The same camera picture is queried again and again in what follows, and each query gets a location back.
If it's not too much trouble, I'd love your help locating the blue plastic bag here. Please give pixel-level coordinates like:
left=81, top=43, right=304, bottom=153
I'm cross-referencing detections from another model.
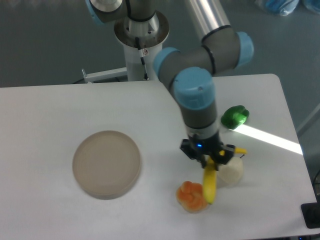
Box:
left=254, top=0, right=320, bottom=17

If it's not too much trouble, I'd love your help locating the orange knotted bread roll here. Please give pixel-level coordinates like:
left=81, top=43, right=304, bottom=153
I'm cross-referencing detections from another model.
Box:
left=175, top=181, right=208, bottom=213

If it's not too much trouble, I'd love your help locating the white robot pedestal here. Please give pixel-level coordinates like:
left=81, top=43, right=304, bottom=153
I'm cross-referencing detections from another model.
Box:
left=114, top=11, right=170, bottom=81

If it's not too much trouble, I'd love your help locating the beige round plate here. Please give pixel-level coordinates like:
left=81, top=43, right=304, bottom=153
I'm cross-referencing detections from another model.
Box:
left=72, top=130, right=142, bottom=200

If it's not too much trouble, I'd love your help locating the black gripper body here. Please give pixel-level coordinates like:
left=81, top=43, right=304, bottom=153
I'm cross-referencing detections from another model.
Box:
left=180, top=133, right=223, bottom=162

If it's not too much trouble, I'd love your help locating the green bell pepper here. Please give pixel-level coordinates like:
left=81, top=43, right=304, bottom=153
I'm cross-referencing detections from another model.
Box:
left=220, top=105, right=250, bottom=130

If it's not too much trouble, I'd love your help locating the yellow banana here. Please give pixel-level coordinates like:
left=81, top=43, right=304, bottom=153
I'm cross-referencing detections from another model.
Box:
left=202, top=148, right=247, bottom=205

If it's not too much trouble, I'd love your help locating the white horizontal frame bar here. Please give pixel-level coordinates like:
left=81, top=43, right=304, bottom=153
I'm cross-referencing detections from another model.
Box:
left=81, top=67, right=127, bottom=83

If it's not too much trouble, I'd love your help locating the black device at edge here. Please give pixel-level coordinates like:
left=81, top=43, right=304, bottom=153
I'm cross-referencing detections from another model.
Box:
left=300, top=202, right=320, bottom=229

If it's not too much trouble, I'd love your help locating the pale white pear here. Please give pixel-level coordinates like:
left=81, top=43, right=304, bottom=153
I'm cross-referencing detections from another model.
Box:
left=217, top=157, right=244, bottom=188

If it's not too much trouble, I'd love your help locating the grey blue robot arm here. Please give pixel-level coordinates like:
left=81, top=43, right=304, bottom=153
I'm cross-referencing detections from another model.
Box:
left=86, top=0, right=254, bottom=170

